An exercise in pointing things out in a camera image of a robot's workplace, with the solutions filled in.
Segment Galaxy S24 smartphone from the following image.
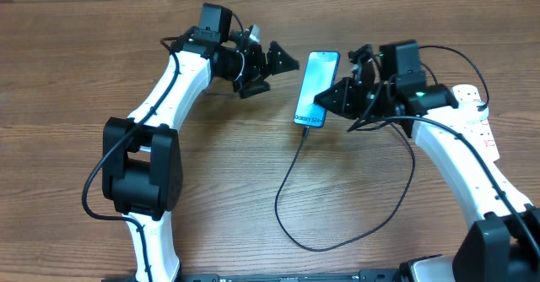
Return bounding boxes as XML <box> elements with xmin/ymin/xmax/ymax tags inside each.
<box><xmin>293</xmin><ymin>51</ymin><xmax>340</xmax><ymax>128</ymax></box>

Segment black USB charging cable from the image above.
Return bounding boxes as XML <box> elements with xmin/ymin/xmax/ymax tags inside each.
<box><xmin>273</xmin><ymin>45</ymin><xmax>490</xmax><ymax>252</ymax></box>

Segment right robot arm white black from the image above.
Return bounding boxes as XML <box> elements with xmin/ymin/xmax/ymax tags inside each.
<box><xmin>314</xmin><ymin>40</ymin><xmax>539</xmax><ymax>281</ymax></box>

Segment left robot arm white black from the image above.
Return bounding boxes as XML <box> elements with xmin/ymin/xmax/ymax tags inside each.
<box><xmin>81</xmin><ymin>3</ymin><xmax>300</xmax><ymax>281</ymax></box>

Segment white charger plug adapter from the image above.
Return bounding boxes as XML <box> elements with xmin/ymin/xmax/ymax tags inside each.
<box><xmin>460</xmin><ymin>101</ymin><xmax>489</xmax><ymax>121</ymax></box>

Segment white power strip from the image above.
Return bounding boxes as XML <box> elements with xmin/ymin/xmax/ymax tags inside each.
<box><xmin>451</xmin><ymin>84</ymin><xmax>500</xmax><ymax>162</ymax></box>

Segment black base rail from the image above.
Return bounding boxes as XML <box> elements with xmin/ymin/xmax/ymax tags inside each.
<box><xmin>100</xmin><ymin>268</ymin><xmax>406</xmax><ymax>282</ymax></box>

